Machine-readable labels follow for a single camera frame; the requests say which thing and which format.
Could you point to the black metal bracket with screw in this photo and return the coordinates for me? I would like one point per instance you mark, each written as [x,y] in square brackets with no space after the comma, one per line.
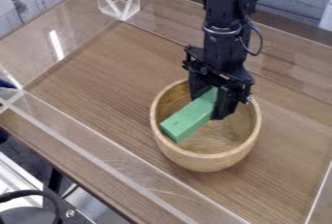
[70,213]

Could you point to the clear acrylic tray walls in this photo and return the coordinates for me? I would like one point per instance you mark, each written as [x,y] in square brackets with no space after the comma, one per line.
[89,64]

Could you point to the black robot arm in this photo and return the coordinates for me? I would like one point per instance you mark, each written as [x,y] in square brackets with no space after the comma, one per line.
[224,13]

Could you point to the black table leg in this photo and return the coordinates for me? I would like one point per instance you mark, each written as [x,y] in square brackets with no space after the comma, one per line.
[56,181]

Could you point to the brown wooden bowl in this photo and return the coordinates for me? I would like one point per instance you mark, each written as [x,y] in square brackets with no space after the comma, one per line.
[220,143]

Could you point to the green rectangular block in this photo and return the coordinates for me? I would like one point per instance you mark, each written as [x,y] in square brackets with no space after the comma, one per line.
[186,121]

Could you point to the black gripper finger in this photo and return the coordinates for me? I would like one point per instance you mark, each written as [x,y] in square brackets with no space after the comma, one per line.
[228,99]
[200,84]

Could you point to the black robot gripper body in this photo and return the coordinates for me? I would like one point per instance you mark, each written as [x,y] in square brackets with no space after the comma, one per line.
[222,57]

